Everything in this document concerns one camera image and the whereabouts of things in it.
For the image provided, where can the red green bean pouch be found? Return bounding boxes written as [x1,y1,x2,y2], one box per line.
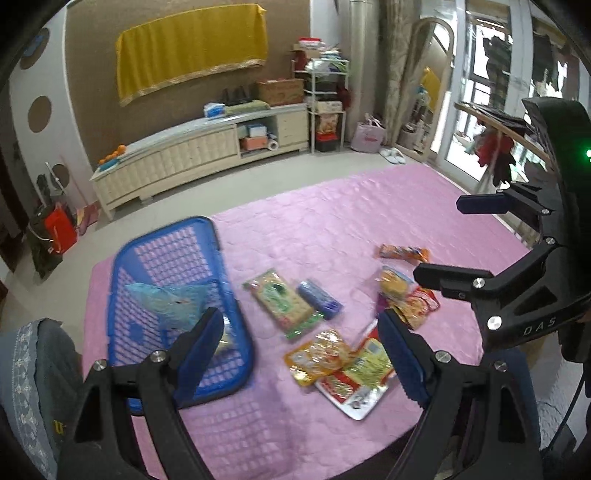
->
[315,336,396,421]

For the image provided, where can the purple grape candy pack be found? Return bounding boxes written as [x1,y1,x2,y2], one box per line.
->
[297,279,342,320]

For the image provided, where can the small cake blue wrapper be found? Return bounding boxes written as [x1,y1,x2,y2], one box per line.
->
[378,265,417,300]

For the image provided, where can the light blue snack bag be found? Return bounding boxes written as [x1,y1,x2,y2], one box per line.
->
[126,282,208,331]

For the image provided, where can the red white snack pouch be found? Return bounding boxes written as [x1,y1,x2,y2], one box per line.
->
[386,287,440,330]

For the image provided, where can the orange snack bar wrapper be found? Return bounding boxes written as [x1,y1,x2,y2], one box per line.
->
[376,244,430,263]

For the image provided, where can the pink quilted mat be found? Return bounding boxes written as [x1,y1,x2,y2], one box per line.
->
[81,163,530,480]

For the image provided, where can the blue plastic basket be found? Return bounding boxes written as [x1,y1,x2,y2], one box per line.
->
[106,216,254,408]

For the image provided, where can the orange yellow snack pouch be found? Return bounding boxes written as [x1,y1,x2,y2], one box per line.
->
[283,329,353,387]

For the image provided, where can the white slippers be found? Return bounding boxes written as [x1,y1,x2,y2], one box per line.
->
[380,148,407,165]

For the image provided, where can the green white cracker pack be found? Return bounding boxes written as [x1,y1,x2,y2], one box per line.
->
[243,269,324,341]

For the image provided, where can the standing mirror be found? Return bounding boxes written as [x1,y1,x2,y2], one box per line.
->
[394,17,455,163]

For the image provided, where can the pink shopping bag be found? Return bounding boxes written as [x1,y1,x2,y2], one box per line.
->
[351,115,386,154]

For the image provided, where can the grey blue covered sofa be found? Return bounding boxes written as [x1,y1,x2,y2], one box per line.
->
[1,318,83,479]

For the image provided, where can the dark bag on floor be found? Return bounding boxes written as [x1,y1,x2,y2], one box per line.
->
[26,207,62,280]

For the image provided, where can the red paper bag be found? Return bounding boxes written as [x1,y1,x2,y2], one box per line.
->
[44,204,77,254]

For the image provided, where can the white metal shelf rack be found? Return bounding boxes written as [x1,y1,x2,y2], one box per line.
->
[291,37,351,153]

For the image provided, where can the broom and dustpan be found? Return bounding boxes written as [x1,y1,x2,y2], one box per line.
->
[44,154,102,236]

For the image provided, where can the plate of oranges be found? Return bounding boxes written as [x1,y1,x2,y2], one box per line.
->
[98,144,126,167]

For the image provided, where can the cream TV cabinet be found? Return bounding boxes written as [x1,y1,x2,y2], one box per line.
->
[90,104,308,219]

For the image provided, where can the brown cardboard box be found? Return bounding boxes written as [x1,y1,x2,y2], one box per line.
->
[256,78,304,107]

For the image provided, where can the blue tissue box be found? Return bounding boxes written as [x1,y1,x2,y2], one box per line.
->
[204,102,226,119]

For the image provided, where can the green folded cloth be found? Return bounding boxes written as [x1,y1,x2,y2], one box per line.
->
[225,99,270,116]

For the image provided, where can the yellow wall cloth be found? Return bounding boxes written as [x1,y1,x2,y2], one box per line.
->
[115,3,269,107]

